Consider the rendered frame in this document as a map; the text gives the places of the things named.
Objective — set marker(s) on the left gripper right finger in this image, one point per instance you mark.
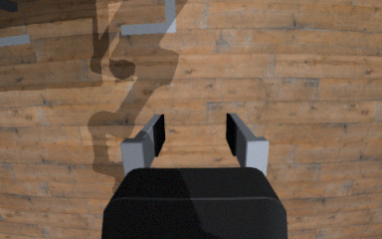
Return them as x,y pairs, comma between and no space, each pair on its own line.
247,149

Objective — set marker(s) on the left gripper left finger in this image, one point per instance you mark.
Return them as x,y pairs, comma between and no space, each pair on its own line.
141,149

